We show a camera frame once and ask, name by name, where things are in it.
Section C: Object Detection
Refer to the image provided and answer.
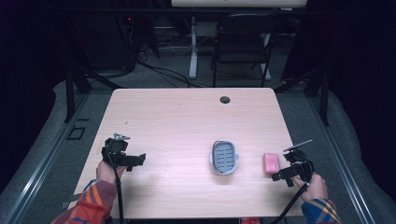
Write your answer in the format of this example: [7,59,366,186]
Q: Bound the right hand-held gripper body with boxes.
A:
[282,139,316,184]

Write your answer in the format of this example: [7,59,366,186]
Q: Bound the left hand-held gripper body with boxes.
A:
[101,133,132,169]

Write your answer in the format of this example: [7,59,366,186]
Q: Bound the pink soap bar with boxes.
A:
[262,152,281,175]

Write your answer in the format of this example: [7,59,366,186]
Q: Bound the grey soap dish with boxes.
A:
[209,140,239,176]

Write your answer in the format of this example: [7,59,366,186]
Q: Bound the person's left hand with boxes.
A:
[95,160,127,187]

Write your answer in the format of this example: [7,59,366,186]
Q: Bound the person's right hand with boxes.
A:
[291,172,329,203]

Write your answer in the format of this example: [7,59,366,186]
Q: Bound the black metal stand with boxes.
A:
[64,65,123,123]
[273,65,331,127]

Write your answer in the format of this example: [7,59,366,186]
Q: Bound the dark computer tower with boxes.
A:
[74,12,138,71]

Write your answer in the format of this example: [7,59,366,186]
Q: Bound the white desk leg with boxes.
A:
[189,15,199,80]

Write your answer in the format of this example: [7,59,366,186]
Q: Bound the black folding chair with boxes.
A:
[211,12,283,89]

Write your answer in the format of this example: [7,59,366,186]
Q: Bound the light desk top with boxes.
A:
[170,0,308,8]

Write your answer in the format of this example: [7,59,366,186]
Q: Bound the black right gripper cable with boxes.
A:
[270,182,311,224]

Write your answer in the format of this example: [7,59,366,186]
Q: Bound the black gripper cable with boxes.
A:
[270,182,311,224]
[106,146,125,224]

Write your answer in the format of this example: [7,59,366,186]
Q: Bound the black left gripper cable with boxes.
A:
[106,146,125,224]

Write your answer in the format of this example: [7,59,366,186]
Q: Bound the aluminium floor rail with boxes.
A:
[305,95,378,224]
[0,92,92,224]

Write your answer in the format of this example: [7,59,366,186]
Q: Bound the black floor cable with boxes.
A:
[136,60,213,89]

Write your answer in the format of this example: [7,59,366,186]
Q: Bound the white floor cable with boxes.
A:
[161,42,192,56]

